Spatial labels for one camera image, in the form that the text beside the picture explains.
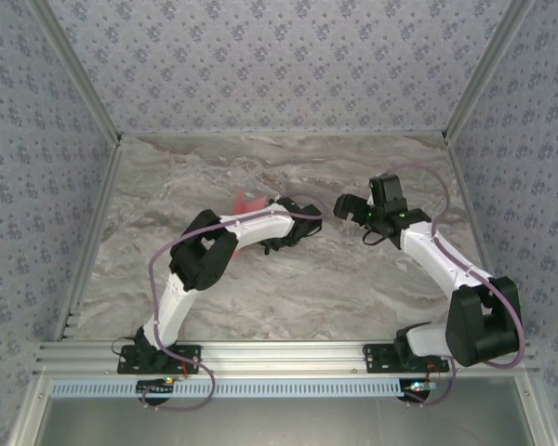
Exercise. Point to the pink paper sheet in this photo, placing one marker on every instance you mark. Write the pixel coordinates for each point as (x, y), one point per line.
(248, 204)

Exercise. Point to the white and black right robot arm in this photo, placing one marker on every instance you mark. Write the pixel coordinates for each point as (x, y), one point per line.
(437, 260)

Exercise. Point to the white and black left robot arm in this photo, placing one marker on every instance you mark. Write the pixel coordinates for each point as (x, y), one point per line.
(260, 227)

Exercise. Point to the aluminium mounting beam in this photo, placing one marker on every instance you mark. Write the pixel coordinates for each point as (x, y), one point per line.
(283, 358)

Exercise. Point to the right controller board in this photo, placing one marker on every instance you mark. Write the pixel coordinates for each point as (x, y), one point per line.
(418, 388)

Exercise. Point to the controller board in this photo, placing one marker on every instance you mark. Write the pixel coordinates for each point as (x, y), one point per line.
(418, 388)
(153, 386)

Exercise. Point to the left controller board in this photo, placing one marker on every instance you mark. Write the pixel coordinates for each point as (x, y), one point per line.
(153, 386)

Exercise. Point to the aluminium right side rail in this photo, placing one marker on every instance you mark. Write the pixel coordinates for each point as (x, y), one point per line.
(469, 218)

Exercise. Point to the aluminium rail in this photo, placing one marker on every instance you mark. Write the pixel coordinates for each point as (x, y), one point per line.
(469, 218)
(94, 234)

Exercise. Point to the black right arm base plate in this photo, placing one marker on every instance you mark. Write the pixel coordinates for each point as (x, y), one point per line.
(381, 360)

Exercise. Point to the aluminium right frame post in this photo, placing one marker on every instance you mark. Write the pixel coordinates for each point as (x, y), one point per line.
(486, 69)

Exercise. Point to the aluminium frame post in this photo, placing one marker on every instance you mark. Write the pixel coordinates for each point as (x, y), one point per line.
(80, 69)
(486, 69)

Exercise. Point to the aluminium left side rail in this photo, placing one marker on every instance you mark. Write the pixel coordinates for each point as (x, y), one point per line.
(94, 234)

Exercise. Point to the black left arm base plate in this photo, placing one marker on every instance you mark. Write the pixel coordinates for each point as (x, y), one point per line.
(135, 364)

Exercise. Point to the aluminium left frame post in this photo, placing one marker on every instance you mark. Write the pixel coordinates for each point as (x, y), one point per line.
(80, 69)

